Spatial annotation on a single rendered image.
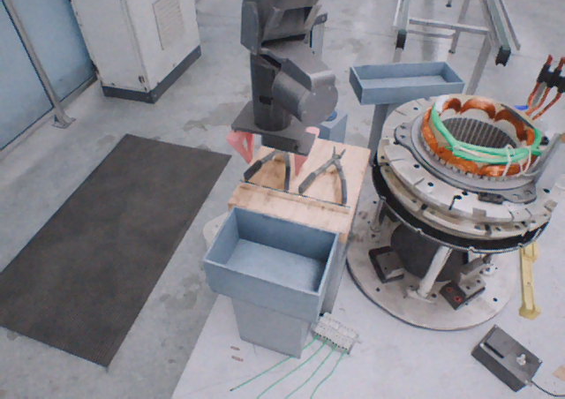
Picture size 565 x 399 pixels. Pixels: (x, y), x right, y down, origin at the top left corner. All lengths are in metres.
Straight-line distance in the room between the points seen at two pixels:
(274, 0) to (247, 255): 0.39
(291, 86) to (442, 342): 0.59
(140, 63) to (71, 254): 1.33
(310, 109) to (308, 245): 0.24
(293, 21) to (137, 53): 2.30
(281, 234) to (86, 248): 1.56
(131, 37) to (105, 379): 1.93
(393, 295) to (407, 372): 0.15
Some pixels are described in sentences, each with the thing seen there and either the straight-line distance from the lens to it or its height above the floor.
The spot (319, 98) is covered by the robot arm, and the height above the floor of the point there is 1.27.
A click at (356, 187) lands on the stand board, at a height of 1.07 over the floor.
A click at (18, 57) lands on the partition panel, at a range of 2.73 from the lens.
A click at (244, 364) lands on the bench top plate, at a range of 0.77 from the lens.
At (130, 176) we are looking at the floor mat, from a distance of 2.33.
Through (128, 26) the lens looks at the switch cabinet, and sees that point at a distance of 2.67.
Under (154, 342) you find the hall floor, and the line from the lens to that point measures 1.71.
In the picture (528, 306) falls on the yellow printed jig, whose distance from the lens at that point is 0.91.
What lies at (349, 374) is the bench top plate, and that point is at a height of 0.78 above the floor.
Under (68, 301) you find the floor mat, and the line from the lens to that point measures 1.93.
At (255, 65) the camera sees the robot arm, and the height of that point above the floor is 1.28.
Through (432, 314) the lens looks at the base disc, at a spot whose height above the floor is 0.80.
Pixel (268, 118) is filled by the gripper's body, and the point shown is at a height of 1.20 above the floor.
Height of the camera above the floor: 1.51
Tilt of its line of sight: 45 degrees down
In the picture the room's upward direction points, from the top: straight up
